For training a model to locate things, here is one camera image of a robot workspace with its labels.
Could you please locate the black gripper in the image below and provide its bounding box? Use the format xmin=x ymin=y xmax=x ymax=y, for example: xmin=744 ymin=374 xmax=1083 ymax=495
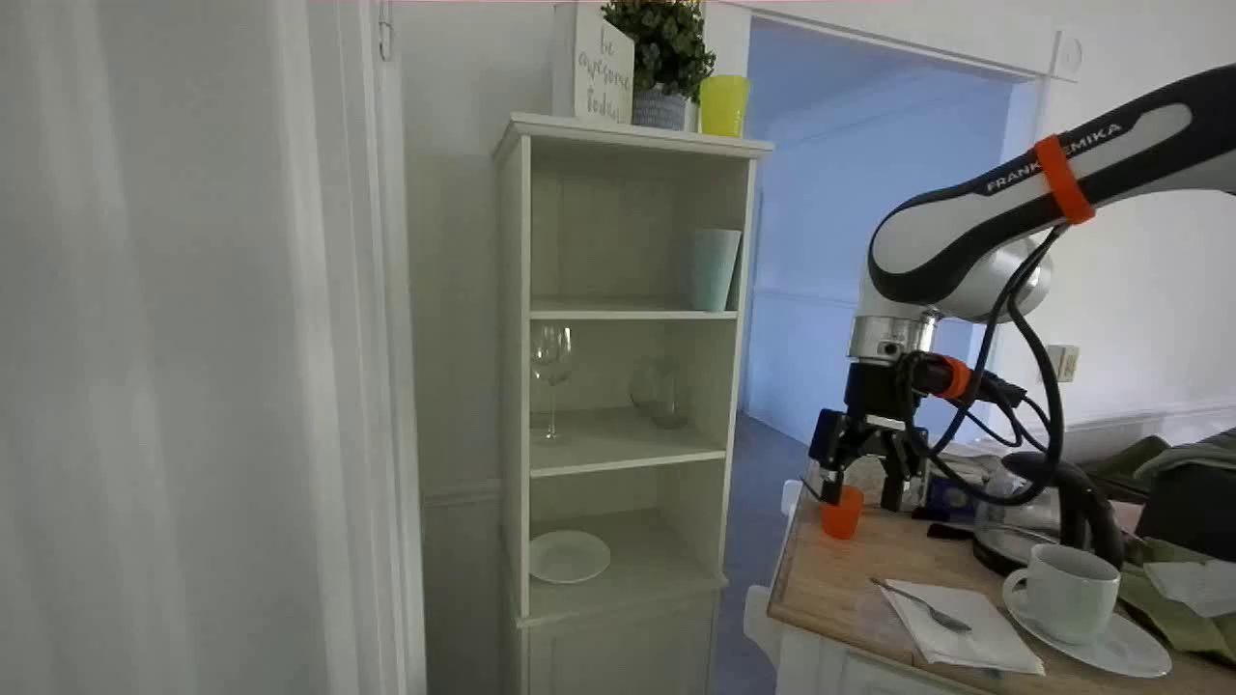
xmin=808 ymin=360 xmax=959 ymax=517

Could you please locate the orange plastic cup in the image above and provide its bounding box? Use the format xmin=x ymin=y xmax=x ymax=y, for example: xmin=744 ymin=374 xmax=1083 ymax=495
xmin=817 ymin=484 xmax=871 ymax=544

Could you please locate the white coffee cup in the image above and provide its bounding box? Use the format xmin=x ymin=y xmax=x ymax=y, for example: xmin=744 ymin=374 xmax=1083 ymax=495
xmin=1001 ymin=542 xmax=1124 ymax=650

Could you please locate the light blue cup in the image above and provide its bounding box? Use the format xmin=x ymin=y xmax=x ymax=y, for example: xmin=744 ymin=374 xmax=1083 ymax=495
xmin=683 ymin=224 xmax=744 ymax=312

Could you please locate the yellow plastic cup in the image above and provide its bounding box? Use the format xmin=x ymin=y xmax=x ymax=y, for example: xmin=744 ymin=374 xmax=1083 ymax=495
xmin=697 ymin=75 xmax=752 ymax=145

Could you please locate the blue tin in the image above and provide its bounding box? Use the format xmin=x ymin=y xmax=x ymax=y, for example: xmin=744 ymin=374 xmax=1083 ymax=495
xmin=923 ymin=477 xmax=987 ymax=527

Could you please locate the metal teaspoon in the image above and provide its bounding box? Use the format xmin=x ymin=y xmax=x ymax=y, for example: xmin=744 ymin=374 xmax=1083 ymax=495
xmin=871 ymin=576 xmax=976 ymax=636

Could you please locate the white napkin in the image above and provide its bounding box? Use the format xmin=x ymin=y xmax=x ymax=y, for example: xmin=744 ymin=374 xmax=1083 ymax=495
xmin=877 ymin=576 xmax=1050 ymax=679

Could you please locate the clear glass jar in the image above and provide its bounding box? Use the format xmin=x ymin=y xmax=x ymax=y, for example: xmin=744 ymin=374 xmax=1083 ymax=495
xmin=625 ymin=349 xmax=692 ymax=433

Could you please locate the white plate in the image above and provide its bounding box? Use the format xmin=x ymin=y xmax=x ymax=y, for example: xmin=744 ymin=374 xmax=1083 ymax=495
xmin=527 ymin=531 xmax=614 ymax=590

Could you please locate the white saucer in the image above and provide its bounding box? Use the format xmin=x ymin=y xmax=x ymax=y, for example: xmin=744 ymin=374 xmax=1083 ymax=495
xmin=1001 ymin=600 xmax=1177 ymax=685

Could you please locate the dark brown bag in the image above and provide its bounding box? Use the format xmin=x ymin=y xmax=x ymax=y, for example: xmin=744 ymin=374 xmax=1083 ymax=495
xmin=1135 ymin=459 xmax=1236 ymax=565

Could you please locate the clear wine glass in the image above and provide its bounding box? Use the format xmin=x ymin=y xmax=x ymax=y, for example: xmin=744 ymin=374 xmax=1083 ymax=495
xmin=529 ymin=320 xmax=578 ymax=448

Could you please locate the green checked cloth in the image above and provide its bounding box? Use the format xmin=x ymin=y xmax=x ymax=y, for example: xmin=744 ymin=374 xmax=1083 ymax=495
xmin=1093 ymin=429 xmax=1236 ymax=666

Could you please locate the white paper sheet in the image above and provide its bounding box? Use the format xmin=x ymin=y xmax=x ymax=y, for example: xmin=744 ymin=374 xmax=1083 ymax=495
xmin=1140 ymin=555 xmax=1236 ymax=622

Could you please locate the white wooden shelf cabinet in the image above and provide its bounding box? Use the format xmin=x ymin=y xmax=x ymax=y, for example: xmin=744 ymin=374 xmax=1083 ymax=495
xmin=491 ymin=109 xmax=777 ymax=695

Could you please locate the green potted plant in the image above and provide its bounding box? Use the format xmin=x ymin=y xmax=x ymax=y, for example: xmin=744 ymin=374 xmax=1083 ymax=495
xmin=600 ymin=0 xmax=719 ymax=136

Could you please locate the white sign with writing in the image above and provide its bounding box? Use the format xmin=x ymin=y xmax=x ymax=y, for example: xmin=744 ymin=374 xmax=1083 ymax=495
xmin=553 ymin=0 xmax=636 ymax=128

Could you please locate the white panel door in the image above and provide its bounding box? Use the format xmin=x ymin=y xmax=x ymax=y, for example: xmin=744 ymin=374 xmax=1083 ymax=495
xmin=0 ymin=0 xmax=433 ymax=695

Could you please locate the orange wrist cable connector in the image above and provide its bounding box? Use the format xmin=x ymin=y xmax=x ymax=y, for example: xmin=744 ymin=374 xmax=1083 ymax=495
xmin=935 ymin=354 xmax=976 ymax=406

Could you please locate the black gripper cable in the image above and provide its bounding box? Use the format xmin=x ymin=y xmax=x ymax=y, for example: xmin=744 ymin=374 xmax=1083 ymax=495
xmin=923 ymin=222 xmax=1073 ymax=509

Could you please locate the glass kettle with black handle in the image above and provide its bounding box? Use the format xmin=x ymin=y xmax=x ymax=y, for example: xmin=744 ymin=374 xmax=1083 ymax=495
xmin=971 ymin=448 xmax=1128 ymax=578

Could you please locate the white wall switch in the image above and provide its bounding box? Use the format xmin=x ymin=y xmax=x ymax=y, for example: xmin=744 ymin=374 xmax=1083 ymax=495
xmin=1044 ymin=342 xmax=1083 ymax=388

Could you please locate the orange forearm cable strap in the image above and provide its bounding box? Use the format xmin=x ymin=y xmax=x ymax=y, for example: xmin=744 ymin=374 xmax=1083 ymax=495
xmin=1030 ymin=132 xmax=1101 ymax=228

